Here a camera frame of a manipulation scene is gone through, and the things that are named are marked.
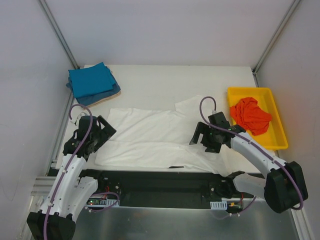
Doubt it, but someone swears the white t shirt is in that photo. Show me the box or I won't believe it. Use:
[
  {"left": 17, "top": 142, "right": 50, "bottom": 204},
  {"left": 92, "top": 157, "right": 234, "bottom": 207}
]
[{"left": 95, "top": 95, "right": 232, "bottom": 177}]

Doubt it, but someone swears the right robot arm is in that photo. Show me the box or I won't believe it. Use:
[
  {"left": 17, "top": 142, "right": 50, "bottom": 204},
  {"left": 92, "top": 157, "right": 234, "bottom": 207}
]
[{"left": 189, "top": 112, "right": 309, "bottom": 213}]

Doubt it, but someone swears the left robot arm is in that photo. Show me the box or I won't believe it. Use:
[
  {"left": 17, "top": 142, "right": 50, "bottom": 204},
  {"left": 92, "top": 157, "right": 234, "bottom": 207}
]
[{"left": 26, "top": 115, "right": 116, "bottom": 240}]

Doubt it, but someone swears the blue folded t shirt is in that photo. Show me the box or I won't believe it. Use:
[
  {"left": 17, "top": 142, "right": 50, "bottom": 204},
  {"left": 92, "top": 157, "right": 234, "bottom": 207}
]
[{"left": 66, "top": 75, "right": 121, "bottom": 106}]

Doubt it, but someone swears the orange t shirt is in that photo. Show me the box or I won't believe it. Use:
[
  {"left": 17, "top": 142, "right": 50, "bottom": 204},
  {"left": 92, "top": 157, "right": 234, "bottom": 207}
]
[{"left": 229, "top": 97, "right": 272, "bottom": 136}]

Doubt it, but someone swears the beige folded t shirt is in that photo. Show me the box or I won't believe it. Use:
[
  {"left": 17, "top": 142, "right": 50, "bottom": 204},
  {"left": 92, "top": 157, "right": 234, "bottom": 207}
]
[{"left": 82, "top": 90, "right": 122, "bottom": 109}]

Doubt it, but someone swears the yellow plastic tray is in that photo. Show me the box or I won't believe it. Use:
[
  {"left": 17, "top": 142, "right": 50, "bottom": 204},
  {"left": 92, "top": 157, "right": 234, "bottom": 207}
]
[{"left": 227, "top": 87, "right": 288, "bottom": 151}]

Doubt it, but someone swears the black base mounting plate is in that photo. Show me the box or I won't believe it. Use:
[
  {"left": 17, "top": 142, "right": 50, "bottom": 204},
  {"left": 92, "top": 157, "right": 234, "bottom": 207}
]
[{"left": 79, "top": 169, "right": 253, "bottom": 209}]

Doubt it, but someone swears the teal folded t shirt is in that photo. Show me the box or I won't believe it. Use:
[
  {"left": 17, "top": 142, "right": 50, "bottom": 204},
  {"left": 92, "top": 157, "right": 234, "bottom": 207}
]
[{"left": 68, "top": 62, "right": 116, "bottom": 98}]

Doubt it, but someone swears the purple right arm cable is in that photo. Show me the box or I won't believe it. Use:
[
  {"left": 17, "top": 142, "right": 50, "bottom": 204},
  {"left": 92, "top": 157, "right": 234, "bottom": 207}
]
[{"left": 198, "top": 96, "right": 305, "bottom": 211}]

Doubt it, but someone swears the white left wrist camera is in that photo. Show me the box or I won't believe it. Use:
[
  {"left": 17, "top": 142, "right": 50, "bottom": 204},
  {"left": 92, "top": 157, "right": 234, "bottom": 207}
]
[{"left": 69, "top": 111, "right": 87, "bottom": 126}]

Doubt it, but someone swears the white slotted cable duct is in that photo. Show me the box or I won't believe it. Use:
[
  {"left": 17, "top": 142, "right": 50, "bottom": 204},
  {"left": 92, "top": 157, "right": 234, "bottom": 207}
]
[{"left": 209, "top": 200, "right": 228, "bottom": 211}]

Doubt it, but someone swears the right aluminium frame post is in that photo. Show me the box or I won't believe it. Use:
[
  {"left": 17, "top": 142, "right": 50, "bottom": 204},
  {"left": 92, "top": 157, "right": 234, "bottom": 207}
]
[{"left": 252, "top": 0, "right": 303, "bottom": 76}]

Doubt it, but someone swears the aluminium frame post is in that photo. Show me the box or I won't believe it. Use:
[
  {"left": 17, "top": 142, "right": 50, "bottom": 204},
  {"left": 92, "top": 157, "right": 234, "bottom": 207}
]
[
  {"left": 252, "top": 0, "right": 303, "bottom": 76},
  {"left": 37, "top": 0, "right": 80, "bottom": 69}
]

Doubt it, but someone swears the left aluminium frame post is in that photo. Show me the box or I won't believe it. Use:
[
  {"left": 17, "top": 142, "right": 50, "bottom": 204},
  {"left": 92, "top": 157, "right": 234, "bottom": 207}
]
[{"left": 37, "top": 0, "right": 80, "bottom": 69}]

